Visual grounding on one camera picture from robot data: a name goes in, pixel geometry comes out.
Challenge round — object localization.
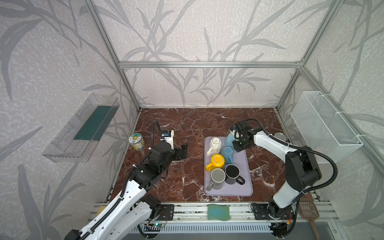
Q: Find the black mug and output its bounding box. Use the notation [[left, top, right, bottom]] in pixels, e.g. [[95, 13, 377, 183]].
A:
[[224, 164, 246, 185]]

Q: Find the left circuit board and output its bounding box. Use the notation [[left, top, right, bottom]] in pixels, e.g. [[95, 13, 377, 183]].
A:
[[144, 223, 166, 232]]

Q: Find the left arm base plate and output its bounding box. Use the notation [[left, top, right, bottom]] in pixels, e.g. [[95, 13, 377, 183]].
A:
[[155, 204, 175, 221]]

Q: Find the yellow sponge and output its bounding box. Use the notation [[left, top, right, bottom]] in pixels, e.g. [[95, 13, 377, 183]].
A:
[[97, 206, 106, 216]]

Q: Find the lilac tray mat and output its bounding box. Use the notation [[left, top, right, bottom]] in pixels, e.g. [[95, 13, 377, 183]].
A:
[[204, 137, 253, 197]]

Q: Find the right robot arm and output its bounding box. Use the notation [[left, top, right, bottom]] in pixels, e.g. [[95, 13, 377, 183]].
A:
[[230, 119, 338, 219]]

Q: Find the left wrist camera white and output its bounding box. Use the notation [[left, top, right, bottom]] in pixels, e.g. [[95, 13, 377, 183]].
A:
[[161, 130, 175, 150]]

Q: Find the circuit board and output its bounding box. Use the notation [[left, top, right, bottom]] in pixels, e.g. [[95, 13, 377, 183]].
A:
[[144, 223, 166, 232], [270, 223, 289, 239]]

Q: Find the clear plastic wall shelf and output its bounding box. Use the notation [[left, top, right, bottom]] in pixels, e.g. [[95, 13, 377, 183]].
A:
[[43, 94, 120, 163]]

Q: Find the right circuit board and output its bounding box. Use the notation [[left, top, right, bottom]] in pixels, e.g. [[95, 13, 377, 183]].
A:
[[270, 223, 289, 239]]

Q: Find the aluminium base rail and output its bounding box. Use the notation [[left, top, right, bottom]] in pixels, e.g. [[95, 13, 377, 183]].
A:
[[80, 201, 343, 240]]

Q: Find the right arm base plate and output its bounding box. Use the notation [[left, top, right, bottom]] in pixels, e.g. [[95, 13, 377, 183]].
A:
[[251, 203, 293, 220]]

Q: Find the light blue mug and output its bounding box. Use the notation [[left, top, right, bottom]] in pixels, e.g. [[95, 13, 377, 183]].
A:
[[225, 134, 236, 149]]

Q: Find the white upside-down mug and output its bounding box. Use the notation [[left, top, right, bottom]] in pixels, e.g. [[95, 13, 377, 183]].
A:
[[206, 137, 222, 157]]

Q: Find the white wire basket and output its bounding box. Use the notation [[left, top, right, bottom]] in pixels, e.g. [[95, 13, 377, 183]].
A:
[[291, 91, 364, 163]]

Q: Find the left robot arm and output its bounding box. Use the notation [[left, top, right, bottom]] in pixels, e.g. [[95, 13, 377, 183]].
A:
[[65, 121, 188, 240]]

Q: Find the yellow mug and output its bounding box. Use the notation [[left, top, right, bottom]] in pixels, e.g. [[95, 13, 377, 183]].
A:
[[206, 154, 225, 172]]

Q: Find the metal tin can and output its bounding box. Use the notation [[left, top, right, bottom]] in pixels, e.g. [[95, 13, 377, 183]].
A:
[[274, 133, 287, 142]]

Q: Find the blue patterned mug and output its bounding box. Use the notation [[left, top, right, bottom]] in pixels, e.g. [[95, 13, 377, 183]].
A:
[[221, 147, 234, 165]]

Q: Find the green sponge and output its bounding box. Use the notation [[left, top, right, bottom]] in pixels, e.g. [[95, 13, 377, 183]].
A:
[[207, 204, 231, 222]]

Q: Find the grey mug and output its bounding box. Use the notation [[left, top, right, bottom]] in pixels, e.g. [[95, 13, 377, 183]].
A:
[[206, 168, 226, 191]]

